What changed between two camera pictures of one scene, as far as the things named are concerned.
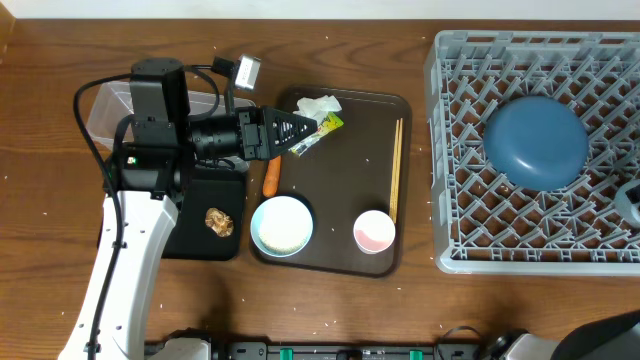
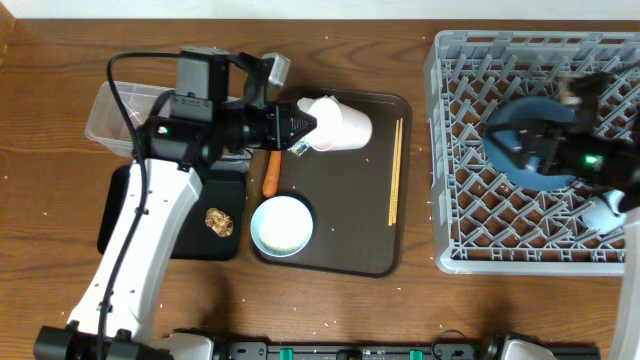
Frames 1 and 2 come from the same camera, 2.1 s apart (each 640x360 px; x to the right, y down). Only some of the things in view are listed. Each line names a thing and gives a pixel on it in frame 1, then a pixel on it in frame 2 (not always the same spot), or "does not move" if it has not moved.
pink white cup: (374, 231) to (339, 127)
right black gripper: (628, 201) to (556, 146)
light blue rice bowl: (281, 226) does not move
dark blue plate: (535, 143) does not move
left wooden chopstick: (394, 169) does not move
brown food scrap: (219, 221) does not move
